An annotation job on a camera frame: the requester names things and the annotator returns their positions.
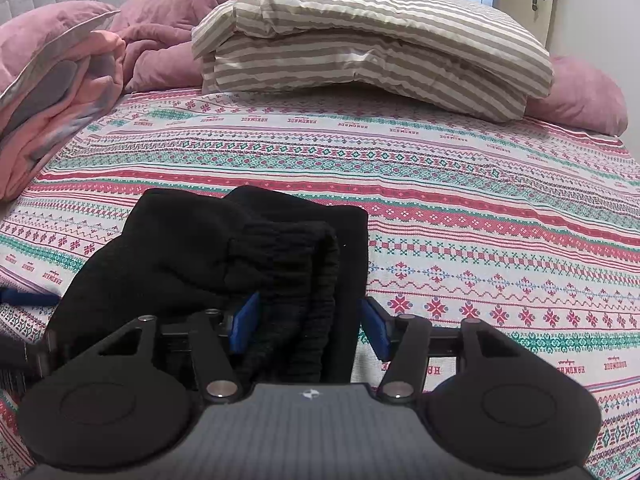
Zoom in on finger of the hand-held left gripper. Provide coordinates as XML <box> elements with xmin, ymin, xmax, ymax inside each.
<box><xmin>0</xmin><ymin>331</ymin><xmax>57</xmax><ymax>382</ymax></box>
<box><xmin>0</xmin><ymin>287</ymin><xmax>60</xmax><ymax>307</ymax></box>

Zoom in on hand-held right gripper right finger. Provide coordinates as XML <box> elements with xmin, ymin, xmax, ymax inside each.
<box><xmin>361</xmin><ymin>297</ymin><xmax>506</xmax><ymax>403</ymax></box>

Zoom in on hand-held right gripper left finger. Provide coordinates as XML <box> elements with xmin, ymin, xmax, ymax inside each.
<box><xmin>97</xmin><ymin>292</ymin><xmax>262</xmax><ymax>403</ymax></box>

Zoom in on black pants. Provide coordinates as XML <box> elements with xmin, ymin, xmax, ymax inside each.
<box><xmin>47</xmin><ymin>185</ymin><xmax>370</xmax><ymax>386</ymax></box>

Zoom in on patterned bed sheet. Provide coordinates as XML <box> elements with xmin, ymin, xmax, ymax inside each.
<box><xmin>0</xmin><ymin>85</ymin><xmax>640</xmax><ymax>480</ymax></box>

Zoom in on pink and grey folded blanket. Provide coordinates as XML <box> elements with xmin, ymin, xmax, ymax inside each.
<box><xmin>0</xmin><ymin>30</ymin><xmax>127</xmax><ymax>202</ymax></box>

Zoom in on striped pillow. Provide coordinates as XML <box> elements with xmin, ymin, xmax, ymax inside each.
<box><xmin>235</xmin><ymin>0</ymin><xmax>555</xmax><ymax>101</ymax></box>
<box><xmin>191</xmin><ymin>0</ymin><xmax>531</xmax><ymax>123</ymax></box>

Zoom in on pink pillow with grey trim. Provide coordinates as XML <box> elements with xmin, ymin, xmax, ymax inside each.
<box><xmin>0</xmin><ymin>1</ymin><xmax>121</xmax><ymax>111</ymax></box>

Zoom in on pink pillow left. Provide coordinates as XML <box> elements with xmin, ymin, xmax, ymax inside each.
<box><xmin>107</xmin><ymin>0</ymin><xmax>266</xmax><ymax>95</ymax></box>

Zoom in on plain pink pillow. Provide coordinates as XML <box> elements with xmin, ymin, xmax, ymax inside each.
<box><xmin>525</xmin><ymin>55</ymin><xmax>629</xmax><ymax>137</ymax></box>

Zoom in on white door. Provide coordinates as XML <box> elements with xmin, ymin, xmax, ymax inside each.
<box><xmin>512</xmin><ymin>0</ymin><xmax>558</xmax><ymax>58</ymax></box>

